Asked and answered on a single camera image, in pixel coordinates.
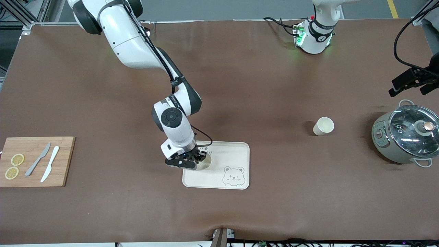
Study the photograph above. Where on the aluminium frame rail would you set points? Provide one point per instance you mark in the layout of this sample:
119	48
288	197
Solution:
20	13
427	20

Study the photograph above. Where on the white plastic knife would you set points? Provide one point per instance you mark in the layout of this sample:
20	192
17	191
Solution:
50	163

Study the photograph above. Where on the white tray with bear print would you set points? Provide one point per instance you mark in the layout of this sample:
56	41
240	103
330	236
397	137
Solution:
214	178

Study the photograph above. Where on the wooden cutting board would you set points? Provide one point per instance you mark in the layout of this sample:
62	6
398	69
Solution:
34	178

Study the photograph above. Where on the brown table cover mat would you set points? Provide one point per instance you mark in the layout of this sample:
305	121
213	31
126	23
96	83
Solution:
274	85

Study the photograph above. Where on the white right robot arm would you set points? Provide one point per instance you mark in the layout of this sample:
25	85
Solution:
175	127

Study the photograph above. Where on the yellow lemon slice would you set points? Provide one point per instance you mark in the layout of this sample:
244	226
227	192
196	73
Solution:
17	159
12	173

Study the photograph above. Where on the green electric cooking pot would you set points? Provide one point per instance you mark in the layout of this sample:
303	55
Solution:
384	144

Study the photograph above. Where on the glass pot lid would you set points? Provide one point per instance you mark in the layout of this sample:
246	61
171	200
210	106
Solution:
408	137

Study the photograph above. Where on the white plastic cup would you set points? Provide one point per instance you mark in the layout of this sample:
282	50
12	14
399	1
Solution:
206	164
324	125

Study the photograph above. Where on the grey plastic knife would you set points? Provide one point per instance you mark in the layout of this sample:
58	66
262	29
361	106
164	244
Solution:
36	162

